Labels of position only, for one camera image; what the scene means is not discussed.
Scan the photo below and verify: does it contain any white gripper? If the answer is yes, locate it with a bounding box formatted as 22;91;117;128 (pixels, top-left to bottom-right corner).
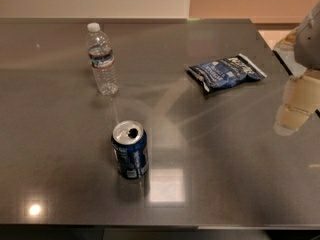
274;2;320;136

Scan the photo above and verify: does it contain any blue chip bag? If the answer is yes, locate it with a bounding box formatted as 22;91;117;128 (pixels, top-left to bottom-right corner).
186;54;267;93

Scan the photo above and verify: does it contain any clear plastic water bottle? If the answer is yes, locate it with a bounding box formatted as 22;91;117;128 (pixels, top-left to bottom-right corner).
86;23;119;95

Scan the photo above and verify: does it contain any blue pepsi can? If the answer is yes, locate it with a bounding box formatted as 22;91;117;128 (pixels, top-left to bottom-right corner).
111;120;149;179

